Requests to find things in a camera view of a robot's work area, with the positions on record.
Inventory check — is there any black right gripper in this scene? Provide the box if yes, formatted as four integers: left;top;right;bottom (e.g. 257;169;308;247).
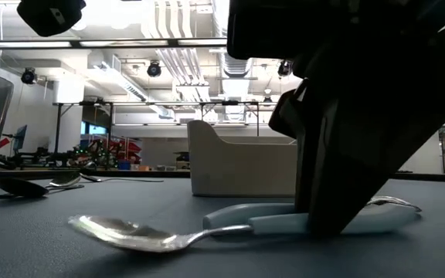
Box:
269;0;445;138

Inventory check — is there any light blue handle spoon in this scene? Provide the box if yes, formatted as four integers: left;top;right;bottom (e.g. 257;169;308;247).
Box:
67;213;421;255
202;195;423;232

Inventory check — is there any beige plastic bin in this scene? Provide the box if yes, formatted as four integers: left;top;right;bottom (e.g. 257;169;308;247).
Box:
186;119;299;198

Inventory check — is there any red background banner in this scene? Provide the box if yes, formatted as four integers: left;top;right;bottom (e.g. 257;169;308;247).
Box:
104;135;143;163

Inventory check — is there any black overhead beam with lights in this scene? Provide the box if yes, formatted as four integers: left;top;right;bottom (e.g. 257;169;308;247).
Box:
0;37;229;50

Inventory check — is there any long ceiling light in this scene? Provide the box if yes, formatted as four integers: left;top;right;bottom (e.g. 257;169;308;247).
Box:
93;60;150;102

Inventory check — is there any blue table mat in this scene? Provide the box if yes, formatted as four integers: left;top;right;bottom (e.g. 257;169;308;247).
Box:
0;176;445;278

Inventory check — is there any background monitor blue screen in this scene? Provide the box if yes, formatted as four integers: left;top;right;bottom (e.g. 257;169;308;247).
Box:
12;124;29;154

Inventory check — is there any black overhead rig camera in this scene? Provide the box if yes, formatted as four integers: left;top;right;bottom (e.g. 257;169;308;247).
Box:
277;58;294;77

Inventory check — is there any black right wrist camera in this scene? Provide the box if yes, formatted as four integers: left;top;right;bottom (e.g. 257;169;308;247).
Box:
226;0;316;62

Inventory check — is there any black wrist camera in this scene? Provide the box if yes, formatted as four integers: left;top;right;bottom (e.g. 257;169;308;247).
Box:
226;0;316;62
16;0;87;38

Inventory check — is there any silver ventilation duct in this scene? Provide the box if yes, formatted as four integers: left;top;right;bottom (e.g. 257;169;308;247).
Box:
211;49;281;121

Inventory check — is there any black hanging camera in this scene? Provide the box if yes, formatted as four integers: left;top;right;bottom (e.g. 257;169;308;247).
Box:
146;60;163;79
20;67;39;86

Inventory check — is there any black background rig frame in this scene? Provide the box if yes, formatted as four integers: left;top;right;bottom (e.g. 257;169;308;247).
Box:
52;99;263;171

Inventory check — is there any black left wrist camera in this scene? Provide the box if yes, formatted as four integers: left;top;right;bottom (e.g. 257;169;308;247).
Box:
16;0;87;38

